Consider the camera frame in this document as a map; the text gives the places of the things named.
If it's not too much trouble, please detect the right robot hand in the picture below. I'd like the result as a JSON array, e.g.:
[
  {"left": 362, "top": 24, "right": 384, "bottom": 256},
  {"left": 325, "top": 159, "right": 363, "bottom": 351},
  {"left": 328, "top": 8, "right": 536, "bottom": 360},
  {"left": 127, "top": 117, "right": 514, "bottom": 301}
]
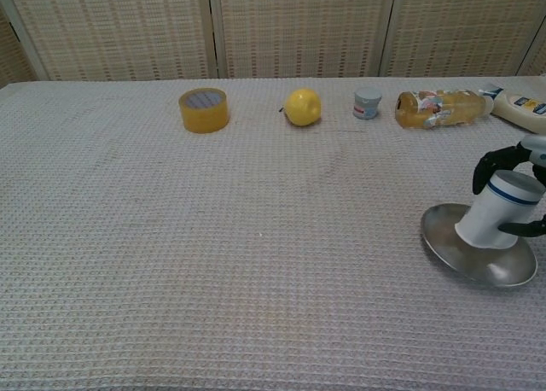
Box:
[{"left": 472, "top": 134, "right": 546, "bottom": 239}]

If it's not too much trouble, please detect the white paper cup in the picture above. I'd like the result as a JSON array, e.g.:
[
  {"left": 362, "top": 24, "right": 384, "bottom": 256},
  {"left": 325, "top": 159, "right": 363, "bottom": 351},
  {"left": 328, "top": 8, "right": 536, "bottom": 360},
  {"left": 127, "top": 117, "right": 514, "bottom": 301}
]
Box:
[{"left": 454, "top": 171, "right": 546, "bottom": 249}]

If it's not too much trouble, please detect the round steel plate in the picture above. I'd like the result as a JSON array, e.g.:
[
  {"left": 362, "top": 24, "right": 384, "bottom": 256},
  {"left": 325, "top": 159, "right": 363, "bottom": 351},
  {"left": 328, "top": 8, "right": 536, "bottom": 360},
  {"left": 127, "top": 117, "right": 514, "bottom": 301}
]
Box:
[{"left": 420, "top": 202, "right": 538, "bottom": 289}]

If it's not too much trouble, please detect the cream mayonnaise squeeze bottle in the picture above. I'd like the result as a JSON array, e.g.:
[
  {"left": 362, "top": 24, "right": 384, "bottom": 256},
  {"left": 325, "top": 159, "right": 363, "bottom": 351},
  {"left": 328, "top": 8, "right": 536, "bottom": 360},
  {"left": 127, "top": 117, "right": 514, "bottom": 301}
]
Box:
[{"left": 477, "top": 82, "right": 546, "bottom": 136}]

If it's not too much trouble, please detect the yellow juice bottle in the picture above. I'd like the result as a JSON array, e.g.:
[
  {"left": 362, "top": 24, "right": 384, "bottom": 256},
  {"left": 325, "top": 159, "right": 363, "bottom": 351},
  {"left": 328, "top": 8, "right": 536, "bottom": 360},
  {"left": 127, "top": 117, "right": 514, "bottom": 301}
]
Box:
[{"left": 394, "top": 89, "right": 495, "bottom": 131}]

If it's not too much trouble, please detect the woven bamboo screen panel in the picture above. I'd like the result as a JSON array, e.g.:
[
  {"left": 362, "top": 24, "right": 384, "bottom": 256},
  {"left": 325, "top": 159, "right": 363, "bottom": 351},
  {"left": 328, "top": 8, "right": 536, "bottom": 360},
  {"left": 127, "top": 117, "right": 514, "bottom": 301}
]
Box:
[
  {"left": 379, "top": 0, "right": 546, "bottom": 79},
  {"left": 208, "top": 0, "right": 400, "bottom": 80},
  {"left": 0, "top": 0, "right": 221, "bottom": 83},
  {"left": 518, "top": 19, "right": 546, "bottom": 76},
  {"left": 0, "top": 6, "right": 44, "bottom": 89}
]

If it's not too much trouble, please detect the small grey lidded jar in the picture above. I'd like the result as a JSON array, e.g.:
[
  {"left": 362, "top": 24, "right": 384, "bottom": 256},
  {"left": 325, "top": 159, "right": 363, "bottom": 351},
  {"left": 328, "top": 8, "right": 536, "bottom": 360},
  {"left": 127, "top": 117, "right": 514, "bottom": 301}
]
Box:
[{"left": 352, "top": 87, "right": 383, "bottom": 121}]

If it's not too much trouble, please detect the yellow plastic fruit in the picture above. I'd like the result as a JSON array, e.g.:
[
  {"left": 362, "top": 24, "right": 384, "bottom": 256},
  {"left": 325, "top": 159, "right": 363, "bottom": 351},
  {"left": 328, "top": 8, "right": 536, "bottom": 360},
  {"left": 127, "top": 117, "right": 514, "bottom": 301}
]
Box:
[{"left": 279, "top": 87, "right": 322, "bottom": 128}]

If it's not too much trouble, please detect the white waffle tablecloth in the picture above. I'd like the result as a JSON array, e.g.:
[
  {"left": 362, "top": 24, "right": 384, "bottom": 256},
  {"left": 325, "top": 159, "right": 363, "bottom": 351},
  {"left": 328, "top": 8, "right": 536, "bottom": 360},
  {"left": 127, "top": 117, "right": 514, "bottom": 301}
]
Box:
[{"left": 0, "top": 75, "right": 546, "bottom": 391}]

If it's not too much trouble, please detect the yellow clear tape roll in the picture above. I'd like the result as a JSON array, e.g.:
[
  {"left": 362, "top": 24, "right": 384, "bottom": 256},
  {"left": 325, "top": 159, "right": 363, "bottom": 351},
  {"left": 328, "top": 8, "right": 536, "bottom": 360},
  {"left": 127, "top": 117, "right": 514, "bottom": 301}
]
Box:
[{"left": 177, "top": 87, "right": 231, "bottom": 134}]

